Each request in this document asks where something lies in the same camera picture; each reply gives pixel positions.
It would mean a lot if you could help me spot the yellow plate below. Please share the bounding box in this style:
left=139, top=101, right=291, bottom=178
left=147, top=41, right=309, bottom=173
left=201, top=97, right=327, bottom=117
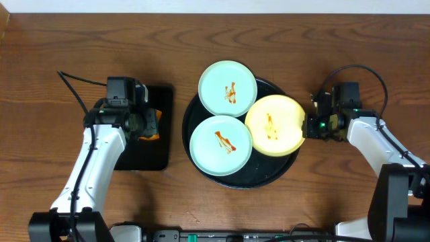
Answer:
left=245, top=95, right=305, bottom=157

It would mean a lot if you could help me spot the black rectangular tray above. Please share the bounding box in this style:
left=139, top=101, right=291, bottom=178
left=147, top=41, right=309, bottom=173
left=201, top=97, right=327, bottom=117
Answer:
left=115, top=85, right=173, bottom=171

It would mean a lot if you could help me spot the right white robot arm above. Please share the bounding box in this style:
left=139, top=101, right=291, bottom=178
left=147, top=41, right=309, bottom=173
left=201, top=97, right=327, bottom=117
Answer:
left=302, top=108, right=429, bottom=241

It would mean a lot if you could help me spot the black round tray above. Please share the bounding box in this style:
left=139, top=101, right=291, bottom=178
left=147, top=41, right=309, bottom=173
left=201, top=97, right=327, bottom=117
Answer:
left=182, top=95, right=299, bottom=189

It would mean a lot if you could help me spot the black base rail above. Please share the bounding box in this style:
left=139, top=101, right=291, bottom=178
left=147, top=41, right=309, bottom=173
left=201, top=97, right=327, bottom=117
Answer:
left=109, top=221, right=370, bottom=242

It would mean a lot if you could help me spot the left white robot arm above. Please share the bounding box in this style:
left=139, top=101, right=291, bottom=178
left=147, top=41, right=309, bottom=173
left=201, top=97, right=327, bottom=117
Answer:
left=28, top=108, right=162, bottom=241

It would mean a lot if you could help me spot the orange sponge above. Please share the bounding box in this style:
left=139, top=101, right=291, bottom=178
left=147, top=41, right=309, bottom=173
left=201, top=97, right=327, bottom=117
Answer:
left=139, top=108, right=162, bottom=140

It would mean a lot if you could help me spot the light green plate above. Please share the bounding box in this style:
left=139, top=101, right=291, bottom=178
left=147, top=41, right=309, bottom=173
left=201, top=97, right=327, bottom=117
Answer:
left=198, top=60, right=257, bottom=117
left=189, top=116, right=253, bottom=176

